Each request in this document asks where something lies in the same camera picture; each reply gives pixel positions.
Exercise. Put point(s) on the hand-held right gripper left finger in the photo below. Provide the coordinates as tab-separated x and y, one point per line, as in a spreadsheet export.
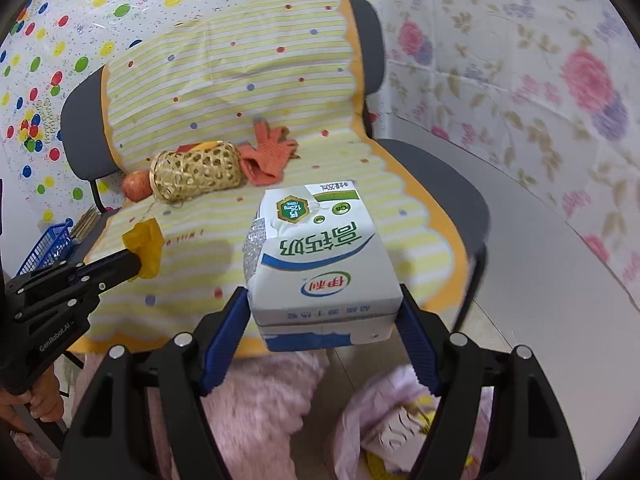
225	345

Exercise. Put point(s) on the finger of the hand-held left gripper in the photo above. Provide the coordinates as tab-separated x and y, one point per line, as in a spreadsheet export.
110	262
107	282

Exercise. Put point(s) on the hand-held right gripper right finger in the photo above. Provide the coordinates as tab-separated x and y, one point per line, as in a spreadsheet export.
417	345

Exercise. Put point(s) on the pink plastic bag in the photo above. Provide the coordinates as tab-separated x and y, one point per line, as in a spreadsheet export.
365	405

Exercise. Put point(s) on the white milk carton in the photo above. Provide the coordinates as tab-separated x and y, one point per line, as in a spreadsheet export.
325	260

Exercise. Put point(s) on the person's left hand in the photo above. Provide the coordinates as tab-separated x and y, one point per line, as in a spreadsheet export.
47	400

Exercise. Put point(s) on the bundle of wooden sticks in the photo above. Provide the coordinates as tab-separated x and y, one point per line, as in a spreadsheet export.
86	225

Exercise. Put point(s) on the blue plastic basket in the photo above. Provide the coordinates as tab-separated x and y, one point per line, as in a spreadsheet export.
47	247

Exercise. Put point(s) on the pink fluffy rug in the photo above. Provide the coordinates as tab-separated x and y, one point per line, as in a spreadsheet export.
270	400

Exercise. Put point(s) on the red apple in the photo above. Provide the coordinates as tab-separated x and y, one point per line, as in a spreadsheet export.
136	185

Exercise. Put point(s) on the woven bamboo basket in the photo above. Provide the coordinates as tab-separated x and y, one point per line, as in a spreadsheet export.
195	172

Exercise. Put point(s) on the orange rubber glove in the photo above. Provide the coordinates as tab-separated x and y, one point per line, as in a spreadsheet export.
267	152

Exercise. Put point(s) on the yellow striped dotted cloth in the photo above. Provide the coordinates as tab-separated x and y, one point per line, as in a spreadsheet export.
225	85

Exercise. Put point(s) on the polka dot plastic sheet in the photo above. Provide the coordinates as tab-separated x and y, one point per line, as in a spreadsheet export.
75	10

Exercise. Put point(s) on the floral plastic sheet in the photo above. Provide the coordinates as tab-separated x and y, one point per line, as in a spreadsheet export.
500	60

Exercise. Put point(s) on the grey mesh office chair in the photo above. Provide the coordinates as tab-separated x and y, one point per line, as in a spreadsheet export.
370	35

